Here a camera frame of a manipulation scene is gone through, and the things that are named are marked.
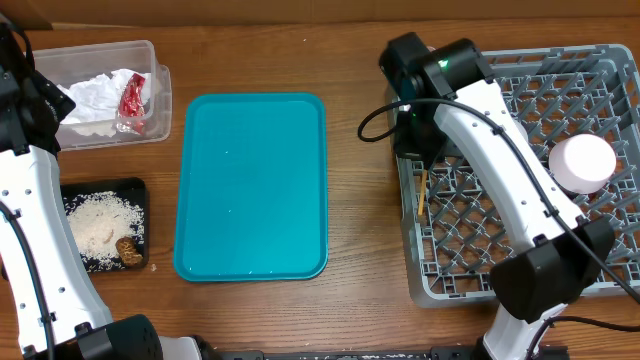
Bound white napkin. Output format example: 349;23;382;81
58;69;151;137

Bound red snack wrapper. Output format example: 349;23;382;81
116;73;145;135

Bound wooden chopstick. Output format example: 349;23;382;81
417;169;429;216

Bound rice leftovers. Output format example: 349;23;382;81
63;191;145;273

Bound brown food piece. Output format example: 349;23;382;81
116;237;144;268

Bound pink bowl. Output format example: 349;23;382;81
548;134;617;194

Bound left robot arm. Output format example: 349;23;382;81
1;22;218;359

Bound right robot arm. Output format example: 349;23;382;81
379;33;615;359

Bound grey dishwasher rack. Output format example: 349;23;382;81
397;44;639;308

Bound clear plastic bin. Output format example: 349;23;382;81
34;40;173;151

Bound black tray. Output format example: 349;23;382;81
61;177;149;272

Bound teal serving tray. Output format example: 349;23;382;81
173;92;329;282

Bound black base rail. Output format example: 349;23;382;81
202;346;478;360

